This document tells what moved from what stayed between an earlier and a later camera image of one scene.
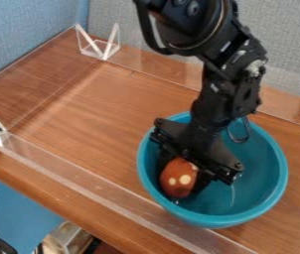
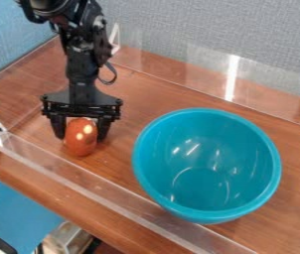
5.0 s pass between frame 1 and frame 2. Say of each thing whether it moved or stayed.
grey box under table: stayed
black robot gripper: moved
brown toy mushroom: moved
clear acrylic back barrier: stayed
